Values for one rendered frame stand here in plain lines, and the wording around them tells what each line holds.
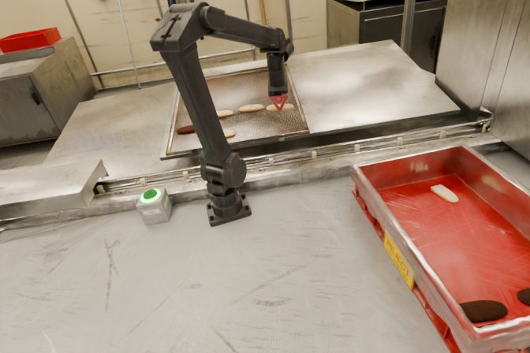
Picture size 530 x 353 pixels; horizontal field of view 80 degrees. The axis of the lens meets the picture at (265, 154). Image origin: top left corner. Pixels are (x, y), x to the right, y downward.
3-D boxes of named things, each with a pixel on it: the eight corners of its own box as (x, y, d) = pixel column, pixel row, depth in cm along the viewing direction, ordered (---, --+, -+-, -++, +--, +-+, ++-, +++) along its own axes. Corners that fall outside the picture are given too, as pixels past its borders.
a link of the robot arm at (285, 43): (255, 35, 99) (279, 35, 96) (270, 21, 107) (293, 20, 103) (262, 71, 107) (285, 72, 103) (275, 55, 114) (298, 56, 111)
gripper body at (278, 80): (287, 79, 114) (285, 60, 109) (287, 94, 107) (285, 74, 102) (269, 80, 115) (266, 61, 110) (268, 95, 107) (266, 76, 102)
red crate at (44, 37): (1, 53, 344) (-6, 41, 337) (18, 46, 374) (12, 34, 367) (50, 45, 346) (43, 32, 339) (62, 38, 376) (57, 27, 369)
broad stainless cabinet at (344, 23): (356, 125, 286) (358, 1, 231) (326, 84, 374) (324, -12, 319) (569, 91, 285) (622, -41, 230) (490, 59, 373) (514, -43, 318)
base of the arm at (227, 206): (210, 228, 87) (252, 215, 89) (203, 206, 83) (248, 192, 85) (207, 207, 94) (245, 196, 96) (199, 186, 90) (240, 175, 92)
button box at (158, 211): (146, 235, 93) (132, 206, 87) (152, 216, 99) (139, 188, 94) (173, 230, 93) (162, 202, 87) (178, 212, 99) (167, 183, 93)
